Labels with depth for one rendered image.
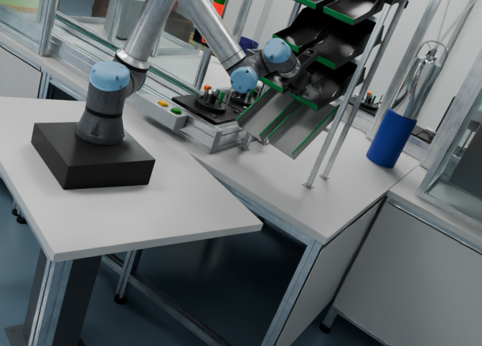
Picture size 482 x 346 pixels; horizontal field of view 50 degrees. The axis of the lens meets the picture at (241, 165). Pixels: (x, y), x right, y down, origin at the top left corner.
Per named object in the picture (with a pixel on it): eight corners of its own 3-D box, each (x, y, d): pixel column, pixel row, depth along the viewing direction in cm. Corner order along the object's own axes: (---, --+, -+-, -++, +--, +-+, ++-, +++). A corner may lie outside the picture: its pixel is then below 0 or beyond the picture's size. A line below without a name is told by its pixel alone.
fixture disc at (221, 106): (214, 115, 214) (215, 110, 213) (188, 100, 219) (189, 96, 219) (232, 111, 226) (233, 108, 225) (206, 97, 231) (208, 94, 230)
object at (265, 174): (324, 245, 178) (328, 237, 176) (40, 68, 235) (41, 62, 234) (419, 166, 296) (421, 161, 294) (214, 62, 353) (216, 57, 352)
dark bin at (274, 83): (282, 94, 194) (283, 77, 189) (257, 80, 201) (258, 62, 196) (330, 67, 209) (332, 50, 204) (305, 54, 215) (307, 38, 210)
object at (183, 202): (52, 263, 125) (54, 253, 124) (-40, 101, 182) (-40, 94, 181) (260, 230, 172) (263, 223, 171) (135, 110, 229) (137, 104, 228)
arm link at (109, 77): (78, 105, 160) (84, 64, 154) (96, 95, 172) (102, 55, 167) (115, 118, 159) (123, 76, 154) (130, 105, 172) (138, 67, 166)
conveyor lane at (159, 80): (209, 146, 212) (216, 124, 209) (71, 64, 245) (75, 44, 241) (244, 136, 236) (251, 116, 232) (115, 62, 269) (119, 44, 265)
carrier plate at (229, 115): (214, 126, 209) (216, 121, 208) (171, 100, 218) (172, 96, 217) (245, 119, 229) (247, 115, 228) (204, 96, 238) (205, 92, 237)
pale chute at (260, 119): (262, 141, 200) (259, 135, 197) (238, 126, 207) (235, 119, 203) (309, 95, 207) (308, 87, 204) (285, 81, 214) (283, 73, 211)
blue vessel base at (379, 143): (389, 171, 261) (413, 123, 251) (361, 156, 267) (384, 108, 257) (397, 165, 274) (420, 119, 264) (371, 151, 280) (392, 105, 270)
